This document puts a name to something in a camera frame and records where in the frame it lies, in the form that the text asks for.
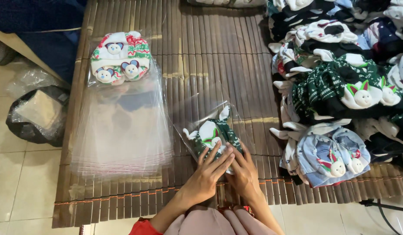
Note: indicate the person's left hand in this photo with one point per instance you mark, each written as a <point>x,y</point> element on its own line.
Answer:
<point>201,182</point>

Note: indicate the person's right hand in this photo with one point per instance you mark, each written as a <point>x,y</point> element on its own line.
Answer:
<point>245,178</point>

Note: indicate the person's pink skirt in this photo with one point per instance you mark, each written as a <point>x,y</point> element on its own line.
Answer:
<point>217,223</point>

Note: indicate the green white baby hat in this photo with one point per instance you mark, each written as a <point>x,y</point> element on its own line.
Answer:
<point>206,132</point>

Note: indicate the person's red shirt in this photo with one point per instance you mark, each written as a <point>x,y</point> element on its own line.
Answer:
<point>145,227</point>

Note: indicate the stack of clear plastic bags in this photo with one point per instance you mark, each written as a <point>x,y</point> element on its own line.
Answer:
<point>123,130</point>

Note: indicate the heap of baby hats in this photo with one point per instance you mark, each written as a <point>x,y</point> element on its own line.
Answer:
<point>335,91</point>

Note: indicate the brown bamboo slat mat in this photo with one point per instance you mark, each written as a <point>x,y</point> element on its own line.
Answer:
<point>201,49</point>

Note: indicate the bagged red green white hats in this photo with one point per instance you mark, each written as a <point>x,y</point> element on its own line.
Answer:
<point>120,57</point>

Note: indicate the black plastic bag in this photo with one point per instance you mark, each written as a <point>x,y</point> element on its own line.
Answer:
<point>38,117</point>

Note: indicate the crumpled clear plastic wrap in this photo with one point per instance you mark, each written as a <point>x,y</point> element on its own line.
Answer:
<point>30,80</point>

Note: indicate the dark blue fabric furniture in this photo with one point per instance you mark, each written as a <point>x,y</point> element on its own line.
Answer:
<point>38,19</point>

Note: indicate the grey woven basket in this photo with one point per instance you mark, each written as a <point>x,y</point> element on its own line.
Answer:
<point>2,52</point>

